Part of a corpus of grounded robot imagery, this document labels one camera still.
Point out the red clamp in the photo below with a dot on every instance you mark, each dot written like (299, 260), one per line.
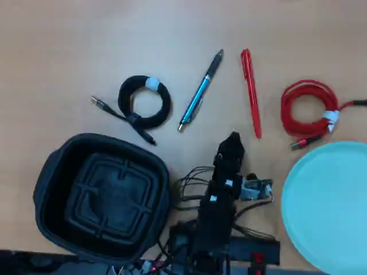
(258, 262)

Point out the red pen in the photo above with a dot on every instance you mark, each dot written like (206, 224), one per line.
(252, 94)

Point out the green round bowl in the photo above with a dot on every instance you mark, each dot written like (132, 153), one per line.
(329, 206)

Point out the blue and black pen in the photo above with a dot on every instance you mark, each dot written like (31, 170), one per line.
(198, 96)

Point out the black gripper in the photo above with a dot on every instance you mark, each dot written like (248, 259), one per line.
(225, 174)

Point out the black equipment strip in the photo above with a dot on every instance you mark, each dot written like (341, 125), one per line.
(43, 262)

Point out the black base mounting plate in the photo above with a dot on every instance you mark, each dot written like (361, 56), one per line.
(258, 247)

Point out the black plastic bowl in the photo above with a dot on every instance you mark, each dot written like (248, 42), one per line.
(106, 197)

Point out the servo controller board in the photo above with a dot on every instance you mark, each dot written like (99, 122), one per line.
(149, 267)

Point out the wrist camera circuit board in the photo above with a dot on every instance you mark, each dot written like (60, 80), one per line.
(253, 189)

